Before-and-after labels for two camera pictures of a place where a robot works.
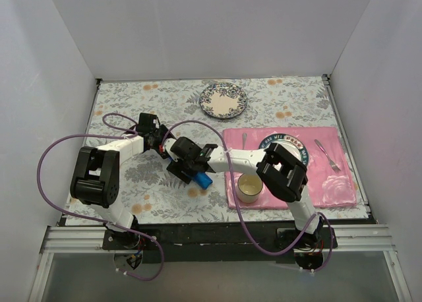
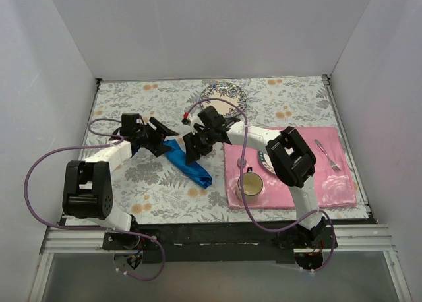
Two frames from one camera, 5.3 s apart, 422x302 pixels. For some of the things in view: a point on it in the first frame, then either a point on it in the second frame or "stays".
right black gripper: [180, 171] to [196, 144]
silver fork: [335, 167] stays
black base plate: [217, 242] stays
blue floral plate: [223, 100] stays
